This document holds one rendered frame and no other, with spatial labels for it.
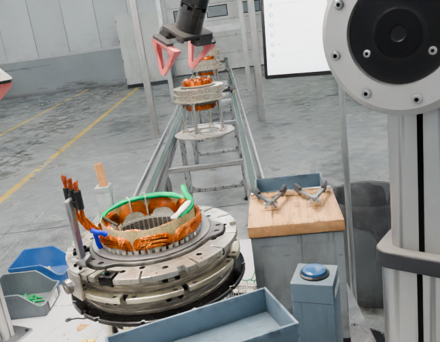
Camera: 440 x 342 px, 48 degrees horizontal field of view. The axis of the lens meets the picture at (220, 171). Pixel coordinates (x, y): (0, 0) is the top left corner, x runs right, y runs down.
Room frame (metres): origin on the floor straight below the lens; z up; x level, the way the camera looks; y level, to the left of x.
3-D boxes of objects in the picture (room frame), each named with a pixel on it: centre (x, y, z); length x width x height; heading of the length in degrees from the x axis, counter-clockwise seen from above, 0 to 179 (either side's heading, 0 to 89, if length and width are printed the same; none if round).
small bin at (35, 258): (1.40, 0.58, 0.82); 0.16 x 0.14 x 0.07; 90
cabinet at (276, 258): (1.00, -0.14, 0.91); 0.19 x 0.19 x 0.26; 83
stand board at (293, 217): (1.00, -0.14, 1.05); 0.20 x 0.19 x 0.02; 173
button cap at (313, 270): (0.75, -0.14, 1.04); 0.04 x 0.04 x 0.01
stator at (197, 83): (3.15, 0.06, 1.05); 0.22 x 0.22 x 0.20
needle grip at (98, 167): (0.94, 0.23, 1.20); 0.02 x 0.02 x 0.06
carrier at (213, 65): (5.27, -0.01, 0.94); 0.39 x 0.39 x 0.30
